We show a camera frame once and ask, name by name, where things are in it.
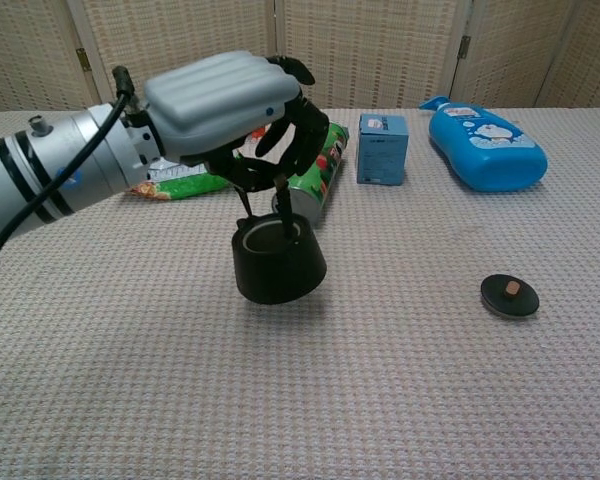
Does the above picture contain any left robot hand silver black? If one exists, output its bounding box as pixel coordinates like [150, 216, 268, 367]
[143, 50, 330, 195]

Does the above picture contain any black teapot with handle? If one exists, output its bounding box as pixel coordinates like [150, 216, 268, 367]
[210, 155, 328, 306]

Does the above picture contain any black teapot lid wooden knob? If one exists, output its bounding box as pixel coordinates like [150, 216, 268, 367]
[480, 273, 541, 320]

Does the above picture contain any green snack bag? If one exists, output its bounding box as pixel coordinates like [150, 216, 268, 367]
[124, 149, 242, 203]

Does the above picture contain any green chips can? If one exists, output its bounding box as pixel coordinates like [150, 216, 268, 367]
[271, 121, 352, 227]

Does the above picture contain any woven folding screen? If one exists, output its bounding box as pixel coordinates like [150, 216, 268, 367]
[0, 0, 600, 114]

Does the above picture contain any small blue cardboard box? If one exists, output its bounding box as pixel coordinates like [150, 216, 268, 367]
[355, 113, 412, 187]

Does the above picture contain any blue detergent pump bottle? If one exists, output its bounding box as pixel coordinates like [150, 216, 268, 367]
[418, 96, 550, 193]

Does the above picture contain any woven beige tablecloth with fringe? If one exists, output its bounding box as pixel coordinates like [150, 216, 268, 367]
[0, 106, 600, 480]

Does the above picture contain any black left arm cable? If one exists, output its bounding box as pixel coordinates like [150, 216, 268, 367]
[0, 65, 134, 321]

